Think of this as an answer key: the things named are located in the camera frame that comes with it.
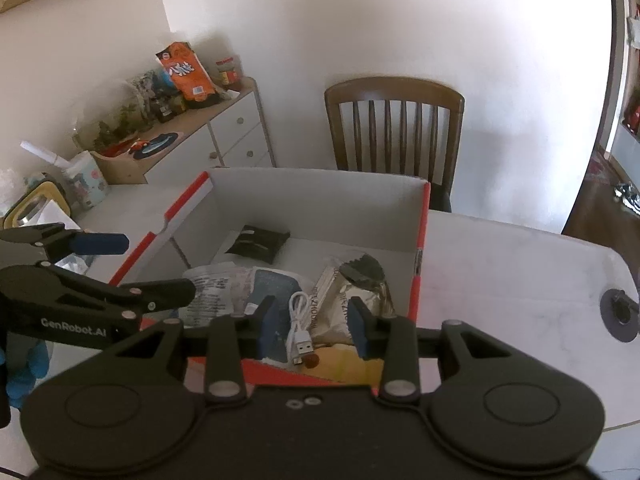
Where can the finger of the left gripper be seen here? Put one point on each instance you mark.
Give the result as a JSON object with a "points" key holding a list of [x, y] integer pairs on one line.
{"points": [[53, 242], [156, 296]]}

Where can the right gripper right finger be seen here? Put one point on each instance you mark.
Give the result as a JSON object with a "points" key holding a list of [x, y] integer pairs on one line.
{"points": [[392, 340]]}

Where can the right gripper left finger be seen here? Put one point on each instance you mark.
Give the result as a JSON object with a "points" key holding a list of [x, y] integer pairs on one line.
{"points": [[230, 341]]}

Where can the pink printed snack bag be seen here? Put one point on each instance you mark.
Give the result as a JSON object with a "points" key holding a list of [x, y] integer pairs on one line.
{"points": [[220, 289]]}

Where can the yellow plush toy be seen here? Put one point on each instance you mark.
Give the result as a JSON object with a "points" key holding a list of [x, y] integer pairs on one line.
{"points": [[341, 363]]}

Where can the blue tissue pack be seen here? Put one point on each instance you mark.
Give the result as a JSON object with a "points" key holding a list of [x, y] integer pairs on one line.
{"points": [[284, 329]]}

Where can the silver foil snack bag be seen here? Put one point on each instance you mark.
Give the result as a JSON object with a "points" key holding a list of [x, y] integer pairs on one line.
{"points": [[329, 302]]}

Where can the dark brown snack packet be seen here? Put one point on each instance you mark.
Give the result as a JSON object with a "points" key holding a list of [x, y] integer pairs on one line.
{"points": [[258, 244]]}

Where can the black seaweed bag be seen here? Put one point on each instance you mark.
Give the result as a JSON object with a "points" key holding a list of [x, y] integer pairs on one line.
{"points": [[364, 272]]}

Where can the blue gloved hand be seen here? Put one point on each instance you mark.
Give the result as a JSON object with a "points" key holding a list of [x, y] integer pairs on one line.
{"points": [[28, 360]]}

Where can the yellow rimmed tray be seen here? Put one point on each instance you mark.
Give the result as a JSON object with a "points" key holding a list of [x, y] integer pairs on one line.
{"points": [[33, 201]]}

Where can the cardboard tray box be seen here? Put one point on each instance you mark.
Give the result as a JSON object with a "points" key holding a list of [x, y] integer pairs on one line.
{"points": [[122, 169]]}

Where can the red cardboard box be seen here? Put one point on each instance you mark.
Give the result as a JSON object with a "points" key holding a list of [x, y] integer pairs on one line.
{"points": [[331, 215]]}

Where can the white sideboard cabinet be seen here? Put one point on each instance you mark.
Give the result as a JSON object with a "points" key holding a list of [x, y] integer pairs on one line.
{"points": [[232, 133]]}

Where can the orange snack bag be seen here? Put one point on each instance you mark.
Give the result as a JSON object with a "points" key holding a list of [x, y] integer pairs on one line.
{"points": [[184, 69]]}

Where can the black round table socket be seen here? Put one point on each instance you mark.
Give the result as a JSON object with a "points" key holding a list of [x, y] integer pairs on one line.
{"points": [[620, 315]]}

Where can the brown wooden chair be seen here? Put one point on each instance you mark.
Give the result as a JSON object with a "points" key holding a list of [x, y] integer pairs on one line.
{"points": [[398, 125]]}

